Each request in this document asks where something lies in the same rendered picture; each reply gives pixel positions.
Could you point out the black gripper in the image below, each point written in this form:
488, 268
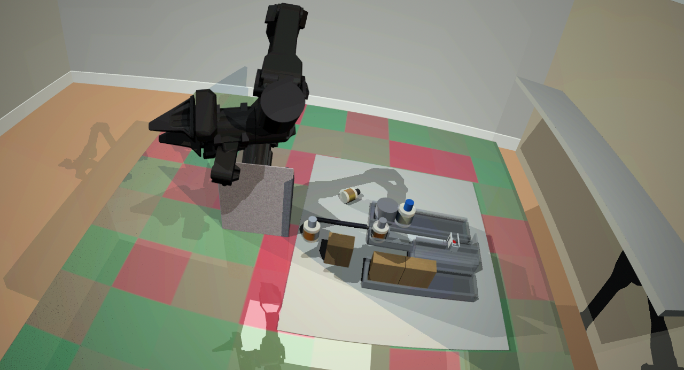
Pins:
195, 126

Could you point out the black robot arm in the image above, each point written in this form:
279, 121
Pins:
281, 90

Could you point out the black long bar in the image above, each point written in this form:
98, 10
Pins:
343, 223

